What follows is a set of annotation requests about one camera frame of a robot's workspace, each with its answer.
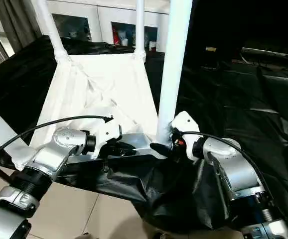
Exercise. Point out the white table top frame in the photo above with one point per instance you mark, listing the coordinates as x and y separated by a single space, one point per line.
104 89

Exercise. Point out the white plastic table leg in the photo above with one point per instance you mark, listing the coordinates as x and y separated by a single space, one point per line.
4 132
140 27
174 59
52 30

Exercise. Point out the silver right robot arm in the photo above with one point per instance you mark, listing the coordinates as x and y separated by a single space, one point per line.
233 169

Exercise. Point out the black work mat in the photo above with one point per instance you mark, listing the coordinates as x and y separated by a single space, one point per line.
243 109

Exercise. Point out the small yellow label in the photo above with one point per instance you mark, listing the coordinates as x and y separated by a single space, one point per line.
211 49

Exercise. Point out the white glass-door cabinet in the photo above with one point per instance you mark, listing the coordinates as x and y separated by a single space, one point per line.
99 15

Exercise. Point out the grey curtain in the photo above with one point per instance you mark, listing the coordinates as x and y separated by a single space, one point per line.
19 22

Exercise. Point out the black metal rail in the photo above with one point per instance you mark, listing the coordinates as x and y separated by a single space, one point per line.
273 53

